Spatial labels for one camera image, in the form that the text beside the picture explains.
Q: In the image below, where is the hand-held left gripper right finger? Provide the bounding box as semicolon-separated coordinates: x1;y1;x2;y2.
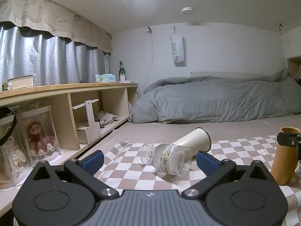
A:
182;150;271;199

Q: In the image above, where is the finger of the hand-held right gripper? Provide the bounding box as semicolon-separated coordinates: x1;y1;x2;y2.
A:
277;132;301;147

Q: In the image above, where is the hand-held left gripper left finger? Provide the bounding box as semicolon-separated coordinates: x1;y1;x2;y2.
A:
30;150;119;199

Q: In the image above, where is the amber brown cup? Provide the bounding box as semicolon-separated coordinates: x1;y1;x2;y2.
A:
270;127;301;186

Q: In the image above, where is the ribbed clear glass goblet cup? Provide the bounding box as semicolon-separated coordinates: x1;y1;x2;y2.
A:
140;143;193;179

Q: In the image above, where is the cream tapered cup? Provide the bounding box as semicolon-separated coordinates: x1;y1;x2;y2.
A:
172;127;211;157

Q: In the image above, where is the brown white checkered mat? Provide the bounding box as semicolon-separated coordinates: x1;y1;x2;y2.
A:
93;135;301;226

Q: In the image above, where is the small wooden rack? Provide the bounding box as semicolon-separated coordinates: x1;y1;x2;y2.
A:
72;99;102;145

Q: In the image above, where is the crumpled pale cloth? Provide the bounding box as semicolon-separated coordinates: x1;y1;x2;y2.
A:
95;112;122;129

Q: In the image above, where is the doll in clear box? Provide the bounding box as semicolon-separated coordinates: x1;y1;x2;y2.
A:
16;105;63;167

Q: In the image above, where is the brown doll in pink dress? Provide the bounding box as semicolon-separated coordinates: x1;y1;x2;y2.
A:
27;121;57;158

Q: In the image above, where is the grey duvet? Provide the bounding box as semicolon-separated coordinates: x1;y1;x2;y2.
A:
129;69;301;124

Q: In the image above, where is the wooden bedside shelf unit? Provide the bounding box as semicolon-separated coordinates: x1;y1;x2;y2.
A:
0;82;140;193

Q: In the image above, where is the tissue pack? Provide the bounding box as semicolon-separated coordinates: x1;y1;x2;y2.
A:
95;74;116;83

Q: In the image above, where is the clear box with white plush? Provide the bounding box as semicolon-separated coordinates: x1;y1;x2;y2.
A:
0;120;28;190

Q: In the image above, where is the green glass bottle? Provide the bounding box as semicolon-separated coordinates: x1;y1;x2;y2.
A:
118;61;126;82

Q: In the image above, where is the thick book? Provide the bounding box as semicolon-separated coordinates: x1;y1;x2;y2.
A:
8;75;34;89

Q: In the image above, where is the grey curtain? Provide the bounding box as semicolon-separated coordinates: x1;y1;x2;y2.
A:
0;25;111;86

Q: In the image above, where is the beige printed valance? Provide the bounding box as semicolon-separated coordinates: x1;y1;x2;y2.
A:
0;0;113;53

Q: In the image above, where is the black strap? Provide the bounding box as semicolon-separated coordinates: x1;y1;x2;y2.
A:
0;107;17;146

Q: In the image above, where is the white hanging wall bag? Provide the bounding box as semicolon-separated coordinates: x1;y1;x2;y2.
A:
170;26;186;64

